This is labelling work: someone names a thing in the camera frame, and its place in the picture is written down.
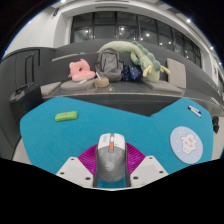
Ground grey backpack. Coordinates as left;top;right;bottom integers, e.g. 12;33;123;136
94;48;124;83

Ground green oblong case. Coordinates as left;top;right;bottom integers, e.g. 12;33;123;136
54;110;79;122

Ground black suitcase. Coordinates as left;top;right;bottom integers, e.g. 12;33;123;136
9;82;44;123

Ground tan round basket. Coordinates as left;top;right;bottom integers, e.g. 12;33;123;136
94;77;110;89

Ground white marker with blue cap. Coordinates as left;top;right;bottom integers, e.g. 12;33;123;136
188;105;203;116

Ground grey round seat cushion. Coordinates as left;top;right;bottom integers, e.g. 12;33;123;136
60;78;96;92

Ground pink plush toy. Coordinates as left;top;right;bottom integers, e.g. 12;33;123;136
68;58;96;82

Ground dark glass window wall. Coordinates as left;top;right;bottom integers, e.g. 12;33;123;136
70;11;203;68

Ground green dragon plush toy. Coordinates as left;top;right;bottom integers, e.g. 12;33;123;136
97;40;171;83

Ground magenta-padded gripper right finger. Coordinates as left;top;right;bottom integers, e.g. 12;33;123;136
125;143;169;188

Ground beige square cushion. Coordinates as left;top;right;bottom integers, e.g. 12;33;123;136
166;57;187;89

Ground ceiling spot lights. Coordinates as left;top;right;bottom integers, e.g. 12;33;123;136
59;0;224;74

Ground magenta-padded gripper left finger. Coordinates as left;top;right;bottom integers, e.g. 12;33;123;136
55;145;99;188

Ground light grey seat cushion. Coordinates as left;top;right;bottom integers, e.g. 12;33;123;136
39;81;63;97

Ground small black bag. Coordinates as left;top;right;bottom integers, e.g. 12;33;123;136
211;115;220;134

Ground grey flat seat cushion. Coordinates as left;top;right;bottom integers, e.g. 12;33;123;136
144;78;184;94

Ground dark blue bag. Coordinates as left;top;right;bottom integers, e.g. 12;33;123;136
121;64;144;82

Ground round light blue mouse pad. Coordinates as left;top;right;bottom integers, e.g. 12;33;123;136
169;125;204;165

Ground grey and white computer mouse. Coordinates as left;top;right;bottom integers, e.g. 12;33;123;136
95;132;128;183

